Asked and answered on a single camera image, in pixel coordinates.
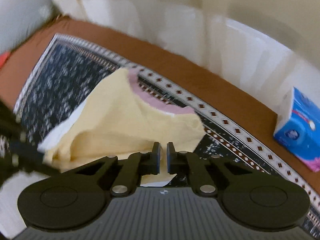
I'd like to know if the dark patterned blanket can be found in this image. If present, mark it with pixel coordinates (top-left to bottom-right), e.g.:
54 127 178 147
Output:
14 34 319 239

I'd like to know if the blue white tissue pack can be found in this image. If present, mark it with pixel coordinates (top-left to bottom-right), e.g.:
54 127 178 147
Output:
273 87 320 172

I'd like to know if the yellow white pink-trimmed garment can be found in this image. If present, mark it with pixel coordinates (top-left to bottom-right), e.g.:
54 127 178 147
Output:
37 68 205 186

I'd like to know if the cream white curtain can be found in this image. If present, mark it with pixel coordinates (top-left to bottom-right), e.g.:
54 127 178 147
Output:
52 0 319 111

